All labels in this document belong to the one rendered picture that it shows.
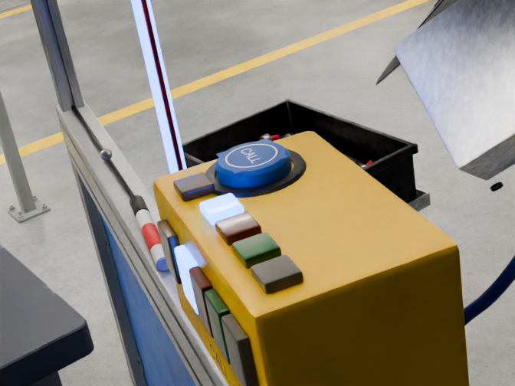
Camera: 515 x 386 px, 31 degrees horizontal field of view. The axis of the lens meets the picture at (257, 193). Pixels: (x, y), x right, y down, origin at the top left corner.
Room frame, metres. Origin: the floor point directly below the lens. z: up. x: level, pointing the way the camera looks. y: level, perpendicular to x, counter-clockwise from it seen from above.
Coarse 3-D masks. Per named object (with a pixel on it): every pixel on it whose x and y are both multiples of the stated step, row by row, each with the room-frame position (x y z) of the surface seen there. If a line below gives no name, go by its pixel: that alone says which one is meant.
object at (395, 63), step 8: (440, 0) 0.96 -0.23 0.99; (448, 0) 0.92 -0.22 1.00; (456, 0) 0.89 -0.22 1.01; (432, 8) 0.98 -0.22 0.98; (440, 8) 0.93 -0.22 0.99; (432, 16) 0.93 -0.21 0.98; (424, 24) 0.95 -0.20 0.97; (392, 64) 0.92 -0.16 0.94; (400, 64) 0.91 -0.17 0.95; (384, 72) 0.93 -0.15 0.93
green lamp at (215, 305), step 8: (208, 296) 0.37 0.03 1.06; (216, 296) 0.36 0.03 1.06; (208, 304) 0.36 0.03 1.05; (216, 304) 0.36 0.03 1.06; (224, 304) 0.36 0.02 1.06; (208, 312) 0.37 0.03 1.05; (216, 312) 0.35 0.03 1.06; (224, 312) 0.35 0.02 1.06; (216, 320) 0.36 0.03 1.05; (216, 328) 0.36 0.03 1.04; (216, 336) 0.36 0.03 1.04; (224, 336) 0.35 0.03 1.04; (216, 344) 0.37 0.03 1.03; (224, 344) 0.35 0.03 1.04; (224, 352) 0.36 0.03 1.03
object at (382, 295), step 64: (256, 192) 0.43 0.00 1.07; (320, 192) 0.42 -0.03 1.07; (384, 192) 0.41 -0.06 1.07; (192, 256) 0.41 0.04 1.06; (320, 256) 0.36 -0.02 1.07; (384, 256) 0.35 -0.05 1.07; (448, 256) 0.35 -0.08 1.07; (192, 320) 0.44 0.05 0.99; (256, 320) 0.32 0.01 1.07; (320, 320) 0.33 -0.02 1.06; (384, 320) 0.34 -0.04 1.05; (448, 320) 0.35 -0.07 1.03; (320, 384) 0.33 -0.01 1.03; (384, 384) 0.34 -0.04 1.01; (448, 384) 0.35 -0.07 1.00
